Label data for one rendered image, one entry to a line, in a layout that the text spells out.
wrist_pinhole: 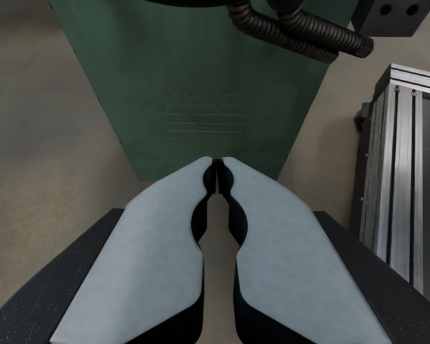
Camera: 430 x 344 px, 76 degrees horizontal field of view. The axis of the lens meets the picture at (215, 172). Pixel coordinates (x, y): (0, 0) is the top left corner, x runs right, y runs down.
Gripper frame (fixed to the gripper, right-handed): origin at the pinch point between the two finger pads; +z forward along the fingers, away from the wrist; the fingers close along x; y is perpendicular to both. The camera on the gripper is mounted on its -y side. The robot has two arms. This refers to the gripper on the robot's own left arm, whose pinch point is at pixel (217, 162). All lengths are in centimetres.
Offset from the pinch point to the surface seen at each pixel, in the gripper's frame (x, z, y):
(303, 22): 8.9, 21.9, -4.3
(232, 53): 2.9, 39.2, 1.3
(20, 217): -57, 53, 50
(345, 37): 14.8, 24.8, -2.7
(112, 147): -34, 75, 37
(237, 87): 4.5, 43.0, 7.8
